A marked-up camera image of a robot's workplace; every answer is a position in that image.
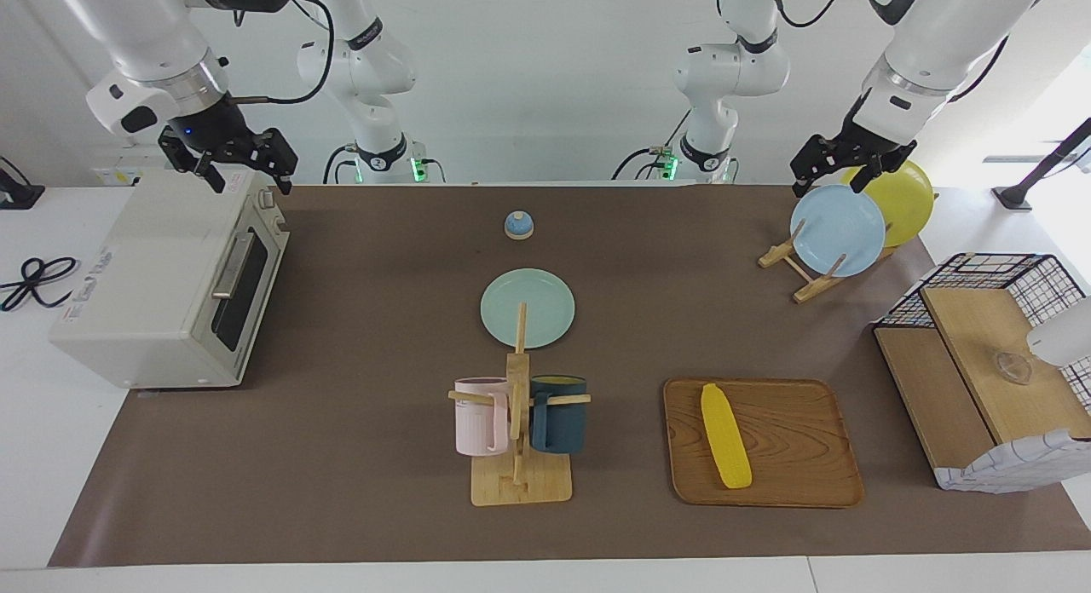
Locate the yellow corn cob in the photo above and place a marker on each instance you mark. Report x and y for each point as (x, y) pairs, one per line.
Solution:
(724, 435)

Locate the white toaster oven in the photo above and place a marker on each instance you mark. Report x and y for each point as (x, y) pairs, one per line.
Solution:
(128, 278)

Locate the wooden mug tree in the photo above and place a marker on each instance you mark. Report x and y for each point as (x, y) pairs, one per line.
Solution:
(520, 491)

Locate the black clamp base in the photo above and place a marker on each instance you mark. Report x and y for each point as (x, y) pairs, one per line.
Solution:
(19, 198)

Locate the wooden serving tray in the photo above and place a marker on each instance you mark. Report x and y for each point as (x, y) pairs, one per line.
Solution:
(793, 448)

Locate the light blue plate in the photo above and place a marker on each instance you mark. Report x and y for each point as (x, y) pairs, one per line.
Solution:
(839, 231)

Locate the dark blue mug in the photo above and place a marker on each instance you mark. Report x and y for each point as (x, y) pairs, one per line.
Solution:
(562, 423)

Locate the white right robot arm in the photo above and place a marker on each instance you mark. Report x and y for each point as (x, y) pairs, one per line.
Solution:
(145, 31)

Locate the yellow plate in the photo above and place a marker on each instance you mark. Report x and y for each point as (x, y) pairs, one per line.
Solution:
(908, 201)

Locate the wooden plate rack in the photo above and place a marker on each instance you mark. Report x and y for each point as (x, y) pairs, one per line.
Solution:
(814, 288)

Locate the brown table mat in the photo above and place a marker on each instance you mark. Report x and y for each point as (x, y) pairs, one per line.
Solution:
(341, 457)

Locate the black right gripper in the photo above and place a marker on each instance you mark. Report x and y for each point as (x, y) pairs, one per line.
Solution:
(230, 137)

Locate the small blue call bell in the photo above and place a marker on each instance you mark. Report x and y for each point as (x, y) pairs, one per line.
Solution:
(519, 227)

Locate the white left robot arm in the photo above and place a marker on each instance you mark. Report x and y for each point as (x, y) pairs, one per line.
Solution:
(938, 31)

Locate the blurry white object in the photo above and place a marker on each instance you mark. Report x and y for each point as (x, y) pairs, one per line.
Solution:
(1065, 337)

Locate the pink mug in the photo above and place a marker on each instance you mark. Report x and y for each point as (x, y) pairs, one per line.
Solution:
(477, 418)

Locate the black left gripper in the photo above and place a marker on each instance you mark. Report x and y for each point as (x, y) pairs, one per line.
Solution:
(861, 146)

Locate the white wall box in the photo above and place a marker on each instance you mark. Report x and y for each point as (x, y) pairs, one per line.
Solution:
(115, 177)

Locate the small clear glass cup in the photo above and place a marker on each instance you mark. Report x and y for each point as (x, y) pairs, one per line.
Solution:
(1013, 367)

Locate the pale green plate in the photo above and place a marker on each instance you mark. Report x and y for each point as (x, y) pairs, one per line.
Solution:
(545, 308)

